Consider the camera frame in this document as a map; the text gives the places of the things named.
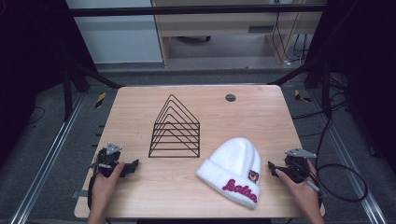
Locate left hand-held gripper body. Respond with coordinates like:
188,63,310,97
89,142,126,179

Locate grey metal table bracket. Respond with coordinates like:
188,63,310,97
70,189,90,200

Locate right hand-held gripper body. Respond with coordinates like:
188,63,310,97
284,147,318,185

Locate white cabinet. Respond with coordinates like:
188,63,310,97
65,0,164,65

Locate black frame post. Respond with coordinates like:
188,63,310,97
321,62,332,119
62,60,75,122

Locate person's right hand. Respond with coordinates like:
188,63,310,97
275,159,323,217

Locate yellow black floor tape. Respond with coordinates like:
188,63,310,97
293,89,313,104
94,91,107,109

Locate black wire file rack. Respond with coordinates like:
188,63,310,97
148,93,201,159

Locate black diagonal frame brace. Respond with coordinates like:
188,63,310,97
268,58,325,87
72,60,125,91

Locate black horizontal frame bar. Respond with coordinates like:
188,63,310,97
65,4,329,18

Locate black looped gripper cable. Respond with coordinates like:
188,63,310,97
314,116,369,203

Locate person's left hand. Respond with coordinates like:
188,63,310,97
89,161,126,217

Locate aluminium floor rail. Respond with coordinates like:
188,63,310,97
309,89,389,224
8,92,86,224

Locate black curtain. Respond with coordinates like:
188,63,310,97
0,0,99,167
303,0,396,174

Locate light wooden desk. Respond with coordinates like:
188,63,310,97
150,0,327,67

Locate white fluffy knit beanie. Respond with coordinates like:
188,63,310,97
195,136,262,210

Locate thin black floor cable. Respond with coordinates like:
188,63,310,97
28,105,47,126

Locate hanging desk cables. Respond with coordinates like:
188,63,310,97
271,0,310,67

